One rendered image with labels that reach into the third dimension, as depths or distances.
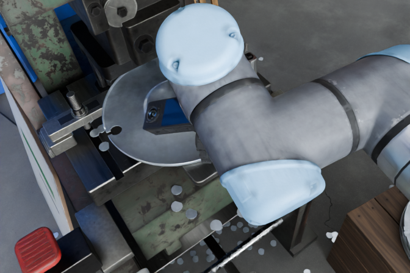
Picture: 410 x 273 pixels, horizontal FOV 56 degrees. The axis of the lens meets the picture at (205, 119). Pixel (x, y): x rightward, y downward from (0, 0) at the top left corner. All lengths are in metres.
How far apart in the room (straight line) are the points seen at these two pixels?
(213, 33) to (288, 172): 0.13
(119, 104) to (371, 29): 1.68
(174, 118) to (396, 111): 0.28
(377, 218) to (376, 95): 0.80
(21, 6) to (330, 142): 0.38
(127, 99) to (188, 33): 0.46
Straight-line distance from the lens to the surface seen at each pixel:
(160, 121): 0.54
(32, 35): 0.90
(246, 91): 0.32
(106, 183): 0.77
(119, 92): 0.79
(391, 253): 1.10
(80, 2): 0.57
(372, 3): 2.42
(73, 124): 0.81
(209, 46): 0.32
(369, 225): 1.12
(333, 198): 1.53
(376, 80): 0.36
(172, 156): 0.67
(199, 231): 1.11
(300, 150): 0.32
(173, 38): 0.33
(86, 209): 0.83
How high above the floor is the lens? 1.33
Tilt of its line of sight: 51 degrees down
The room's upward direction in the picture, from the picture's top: 8 degrees counter-clockwise
